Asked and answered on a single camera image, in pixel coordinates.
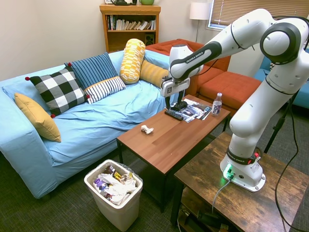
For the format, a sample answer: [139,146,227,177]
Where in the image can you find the yellow white patterned bolster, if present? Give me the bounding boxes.
[119,38,146,85]

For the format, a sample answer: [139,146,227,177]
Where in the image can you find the wooden coffee table, black legs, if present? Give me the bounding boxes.
[116,94,231,213]

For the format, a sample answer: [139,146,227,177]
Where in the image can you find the black camera stand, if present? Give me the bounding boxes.
[263,91,300,154]

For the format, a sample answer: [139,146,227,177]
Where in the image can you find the rustic dark wood table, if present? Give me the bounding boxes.
[170,131,309,232]

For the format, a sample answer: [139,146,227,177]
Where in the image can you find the white tissue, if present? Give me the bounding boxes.
[140,125,155,135]

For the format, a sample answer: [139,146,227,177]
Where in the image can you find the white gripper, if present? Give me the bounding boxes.
[160,76,191,110]

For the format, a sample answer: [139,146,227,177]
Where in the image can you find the orange ottoman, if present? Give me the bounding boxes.
[197,71,263,116]

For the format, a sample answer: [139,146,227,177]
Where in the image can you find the blue striped pillow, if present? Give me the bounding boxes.
[64,52,119,90]

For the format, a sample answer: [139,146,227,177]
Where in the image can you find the grey cable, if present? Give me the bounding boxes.
[211,177,232,215]

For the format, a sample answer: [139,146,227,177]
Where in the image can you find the wooden bookshelf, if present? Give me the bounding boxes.
[99,3,162,54]

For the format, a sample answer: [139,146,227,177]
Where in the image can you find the teal blue couch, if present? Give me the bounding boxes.
[253,55,309,109]

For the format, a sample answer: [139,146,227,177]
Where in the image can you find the black cable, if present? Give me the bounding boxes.
[272,15,309,232]

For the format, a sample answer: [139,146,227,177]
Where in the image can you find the black remote control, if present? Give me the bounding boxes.
[164,109,184,121]

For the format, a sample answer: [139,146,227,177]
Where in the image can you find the light blue sofa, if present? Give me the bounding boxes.
[0,50,179,199]

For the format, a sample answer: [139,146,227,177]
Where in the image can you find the mustard striped pillow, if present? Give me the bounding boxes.
[139,59,169,88]

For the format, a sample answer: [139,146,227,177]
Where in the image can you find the black white checked pillow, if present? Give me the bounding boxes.
[25,63,90,119]

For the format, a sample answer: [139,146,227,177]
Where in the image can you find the white shade floor lamp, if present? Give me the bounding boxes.
[189,2,212,43]

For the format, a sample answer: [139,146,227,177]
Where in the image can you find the black object on shelf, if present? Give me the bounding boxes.
[112,0,137,6]

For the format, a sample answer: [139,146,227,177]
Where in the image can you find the orange sofa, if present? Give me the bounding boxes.
[145,38,232,97]

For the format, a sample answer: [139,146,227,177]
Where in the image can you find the trash of bags and wrappers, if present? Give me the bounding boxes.
[93,165,137,203]

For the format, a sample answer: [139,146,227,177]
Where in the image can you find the black game controller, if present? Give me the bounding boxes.
[170,101,188,112]

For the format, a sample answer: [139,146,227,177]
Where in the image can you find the white plastic trash bin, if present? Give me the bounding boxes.
[84,159,143,232]

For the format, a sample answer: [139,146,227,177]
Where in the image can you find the black power strip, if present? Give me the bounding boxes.
[178,207,230,232]

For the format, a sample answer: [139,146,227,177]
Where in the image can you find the pile of magazines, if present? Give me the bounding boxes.
[172,98,212,123]

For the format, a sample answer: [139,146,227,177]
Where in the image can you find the clear plastic drink bottle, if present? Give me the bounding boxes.
[211,92,223,117]

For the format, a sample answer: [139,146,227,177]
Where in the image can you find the plain mustard pillow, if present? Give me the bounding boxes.
[14,92,62,143]

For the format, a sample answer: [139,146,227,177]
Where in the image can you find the row of books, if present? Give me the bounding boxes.
[107,14,156,31]

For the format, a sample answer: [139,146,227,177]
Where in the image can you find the brown window blinds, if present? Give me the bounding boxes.
[209,0,309,29]

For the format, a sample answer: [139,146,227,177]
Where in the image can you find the white navy striped pillow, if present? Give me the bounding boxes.
[84,76,126,105]

